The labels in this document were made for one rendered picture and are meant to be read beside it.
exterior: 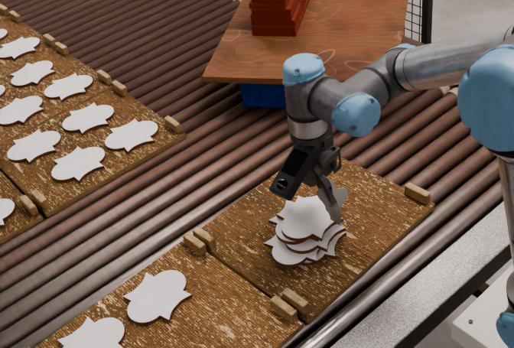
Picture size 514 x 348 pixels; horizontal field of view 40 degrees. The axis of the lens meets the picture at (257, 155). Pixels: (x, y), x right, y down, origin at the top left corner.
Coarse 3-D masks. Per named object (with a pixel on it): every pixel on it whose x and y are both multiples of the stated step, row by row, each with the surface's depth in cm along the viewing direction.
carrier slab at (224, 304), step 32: (192, 256) 150; (128, 288) 145; (192, 288) 143; (224, 288) 142; (256, 288) 141; (96, 320) 139; (128, 320) 138; (160, 320) 137; (192, 320) 136; (224, 320) 135; (256, 320) 135
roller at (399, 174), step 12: (456, 132) 175; (468, 132) 176; (432, 144) 172; (444, 144) 172; (456, 144) 175; (420, 156) 169; (432, 156) 170; (396, 168) 167; (408, 168) 166; (420, 168) 168; (396, 180) 164; (408, 180) 167
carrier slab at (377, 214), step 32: (256, 192) 163; (352, 192) 160; (384, 192) 158; (224, 224) 156; (256, 224) 155; (352, 224) 152; (384, 224) 150; (416, 224) 151; (224, 256) 149; (256, 256) 148; (352, 256) 144; (320, 288) 139
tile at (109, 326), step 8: (88, 320) 138; (104, 320) 138; (112, 320) 137; (80, 328) 137; (88, 328) 137; (96, 328) 136; (104, 328) 136; (112, 328) 136; (120, 328) 136; (72, 336) 136; (80, 336) 135; (88, 336) 135; (96, 336) 135; (104, 336) 135; (112, 336) 134; (120, 336) 134; (64, 344) 134; (72, 344) 134; (80, 344) 134; (88, 344) 134; (96, 344) 133; (104, 344) 133; (112, 344) 133
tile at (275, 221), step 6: (306, 198) 154; (288, 204) 153; (282, 210) 152; (276, 216) 150; (270, 222) 150; (276, 222) 149; (276, 228) 148; (276, 234) 147; (282, 234) 146; (282, 240) 145; (288, 240) 144; (318, 240) 144
